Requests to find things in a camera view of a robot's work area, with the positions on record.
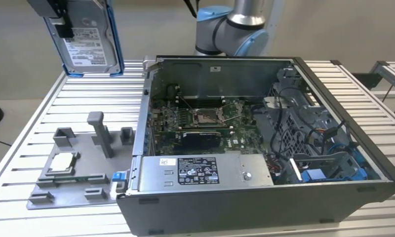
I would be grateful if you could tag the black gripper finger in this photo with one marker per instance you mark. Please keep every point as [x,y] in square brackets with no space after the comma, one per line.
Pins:
[64,29]

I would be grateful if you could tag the hard disk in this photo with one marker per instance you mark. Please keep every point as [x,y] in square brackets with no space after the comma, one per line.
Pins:
[88,44]

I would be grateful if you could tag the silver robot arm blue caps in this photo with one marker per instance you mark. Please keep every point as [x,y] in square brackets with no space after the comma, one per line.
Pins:
[217,32]

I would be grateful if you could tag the grey disk bay cage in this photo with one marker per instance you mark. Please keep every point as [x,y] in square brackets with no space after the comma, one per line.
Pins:
[293,138]

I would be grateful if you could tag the blue disk carrier part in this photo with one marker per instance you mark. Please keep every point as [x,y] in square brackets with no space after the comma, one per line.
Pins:
[313,175]

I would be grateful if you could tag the thin locking lever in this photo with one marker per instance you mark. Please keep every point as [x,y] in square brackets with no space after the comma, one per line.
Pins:
[189,103]

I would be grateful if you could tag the black RAM slot bank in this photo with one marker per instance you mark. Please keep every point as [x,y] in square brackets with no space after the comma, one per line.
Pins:
[205,101]

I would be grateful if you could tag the silver CPU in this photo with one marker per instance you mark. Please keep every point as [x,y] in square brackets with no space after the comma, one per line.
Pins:
[64,161]

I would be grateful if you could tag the CPU socket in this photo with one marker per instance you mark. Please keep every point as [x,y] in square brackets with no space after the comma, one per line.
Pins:
[206,118]

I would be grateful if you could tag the grey parts rack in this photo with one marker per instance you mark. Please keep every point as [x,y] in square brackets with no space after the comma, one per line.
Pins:
[86,168]

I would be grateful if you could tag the black expansion slot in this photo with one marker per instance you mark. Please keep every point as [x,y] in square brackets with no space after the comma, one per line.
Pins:
[206,127]

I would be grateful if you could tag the green RAM stick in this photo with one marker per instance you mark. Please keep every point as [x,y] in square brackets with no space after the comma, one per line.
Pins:
[74,179]

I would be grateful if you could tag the black graphics card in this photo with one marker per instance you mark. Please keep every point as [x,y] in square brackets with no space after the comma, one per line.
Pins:
[201,140]

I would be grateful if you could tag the blue case latch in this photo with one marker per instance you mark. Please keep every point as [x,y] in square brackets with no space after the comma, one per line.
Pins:
[119,176]

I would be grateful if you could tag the green motherboard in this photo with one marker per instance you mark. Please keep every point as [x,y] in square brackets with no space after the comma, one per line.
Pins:
[247,134]

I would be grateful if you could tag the silver power supply unit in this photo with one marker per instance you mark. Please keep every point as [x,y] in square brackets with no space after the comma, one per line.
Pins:
[230,170]

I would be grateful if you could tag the black open PC case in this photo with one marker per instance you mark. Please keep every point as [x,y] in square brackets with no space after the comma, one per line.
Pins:
[217,212]

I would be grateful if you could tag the black box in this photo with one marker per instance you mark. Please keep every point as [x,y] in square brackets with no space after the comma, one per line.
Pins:
[365,80]

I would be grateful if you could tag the metal slat side table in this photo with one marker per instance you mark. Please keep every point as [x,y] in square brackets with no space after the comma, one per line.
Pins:
[392,71]

